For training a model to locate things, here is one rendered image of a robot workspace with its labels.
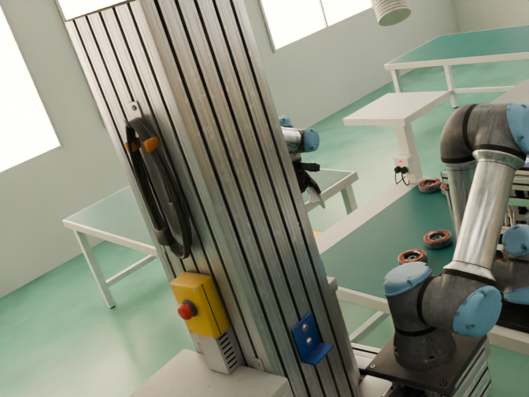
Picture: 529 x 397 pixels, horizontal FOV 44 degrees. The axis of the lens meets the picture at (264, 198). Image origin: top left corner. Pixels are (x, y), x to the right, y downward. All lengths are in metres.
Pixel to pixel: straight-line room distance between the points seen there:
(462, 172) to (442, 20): 8.13
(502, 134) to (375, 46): 7.14
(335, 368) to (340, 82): 6.72
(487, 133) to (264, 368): 0.72
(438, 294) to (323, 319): 0.27
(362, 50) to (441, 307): 7.11
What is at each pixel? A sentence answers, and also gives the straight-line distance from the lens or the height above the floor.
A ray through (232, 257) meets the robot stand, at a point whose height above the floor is 1.51.
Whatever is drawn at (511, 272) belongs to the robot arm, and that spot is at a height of 1.15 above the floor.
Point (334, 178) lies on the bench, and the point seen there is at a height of 0.75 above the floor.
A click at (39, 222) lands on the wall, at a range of 6.13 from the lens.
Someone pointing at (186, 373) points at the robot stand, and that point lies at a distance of 1.54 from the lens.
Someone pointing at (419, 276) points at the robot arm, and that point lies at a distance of 1.53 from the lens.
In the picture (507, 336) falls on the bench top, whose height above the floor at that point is 0.75.
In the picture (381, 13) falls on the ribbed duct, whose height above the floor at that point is 1.61.
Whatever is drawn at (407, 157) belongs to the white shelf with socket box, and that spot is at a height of 0.90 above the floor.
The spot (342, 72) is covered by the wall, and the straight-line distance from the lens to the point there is 8.18.
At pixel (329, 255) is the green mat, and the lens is 2.89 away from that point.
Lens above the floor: 2.04
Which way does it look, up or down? 20 degrees down
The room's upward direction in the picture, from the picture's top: 18 degrees counter-clockwise
